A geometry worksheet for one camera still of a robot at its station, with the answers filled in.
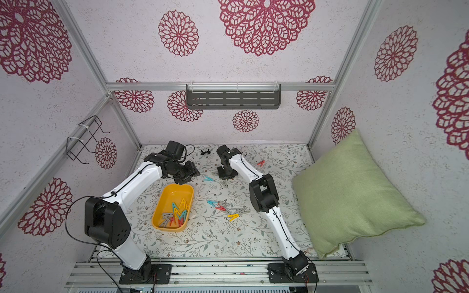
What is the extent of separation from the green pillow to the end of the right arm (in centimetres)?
37

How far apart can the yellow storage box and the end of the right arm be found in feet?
0.61

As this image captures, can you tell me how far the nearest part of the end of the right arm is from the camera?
31.8 inches

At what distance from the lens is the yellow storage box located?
2.84 ft

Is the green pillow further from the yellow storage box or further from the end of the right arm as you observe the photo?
the yellow storage box

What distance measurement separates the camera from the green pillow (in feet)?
1.91

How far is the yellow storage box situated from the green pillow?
582mm
